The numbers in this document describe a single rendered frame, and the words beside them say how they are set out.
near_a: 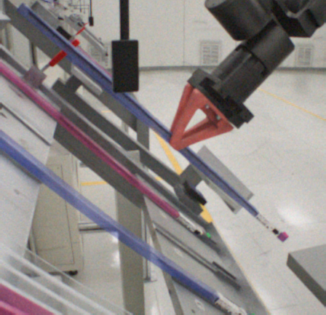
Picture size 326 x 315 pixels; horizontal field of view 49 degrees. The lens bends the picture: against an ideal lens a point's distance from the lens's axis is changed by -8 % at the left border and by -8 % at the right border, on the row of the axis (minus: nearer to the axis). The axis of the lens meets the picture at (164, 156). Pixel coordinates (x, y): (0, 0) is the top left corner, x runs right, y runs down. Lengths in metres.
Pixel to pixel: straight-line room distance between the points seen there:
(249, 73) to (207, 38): 7.99
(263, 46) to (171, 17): 7.77
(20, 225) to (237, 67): 0.31
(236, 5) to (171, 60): 7.85
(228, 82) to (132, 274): 0.73
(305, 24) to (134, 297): 0.89
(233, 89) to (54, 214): 1.25
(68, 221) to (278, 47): 1.31
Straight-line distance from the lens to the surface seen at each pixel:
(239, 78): 0.47
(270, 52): 0.48
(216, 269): 0.62
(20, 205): 0.31
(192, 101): 0.46
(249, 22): 0.45
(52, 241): 1.69
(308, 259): 0.95
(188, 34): 8.33
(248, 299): 0.61
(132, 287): 1.11
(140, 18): 8.12
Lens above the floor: 1.13
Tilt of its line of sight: 21 degrees down
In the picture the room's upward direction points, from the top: straight up
